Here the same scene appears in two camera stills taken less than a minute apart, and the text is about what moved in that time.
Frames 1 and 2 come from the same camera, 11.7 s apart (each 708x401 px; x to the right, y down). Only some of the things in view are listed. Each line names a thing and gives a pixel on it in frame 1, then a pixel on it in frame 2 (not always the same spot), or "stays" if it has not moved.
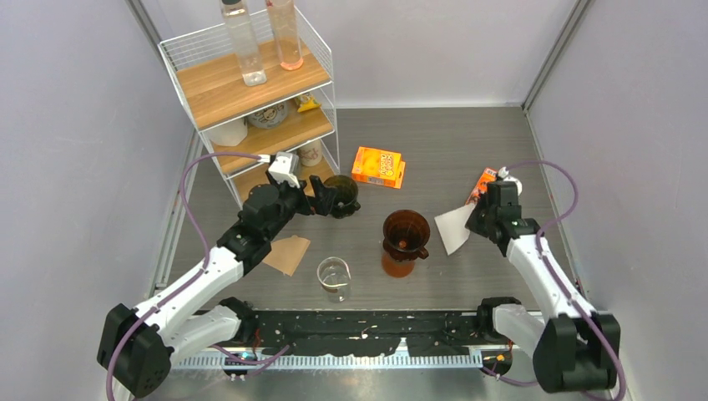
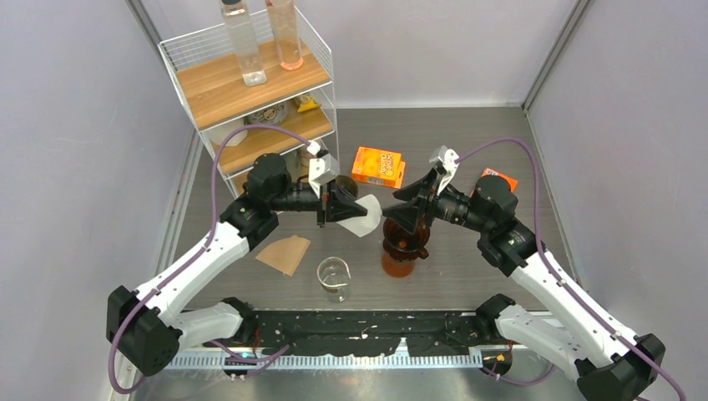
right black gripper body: (481, 216) → (454, 207)
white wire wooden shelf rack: (286, 127) stays
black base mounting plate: (345, 333) stays
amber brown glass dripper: (406, 233) stays
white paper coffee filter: (452, 227) → (366, 225)
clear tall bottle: (240, 23) stays
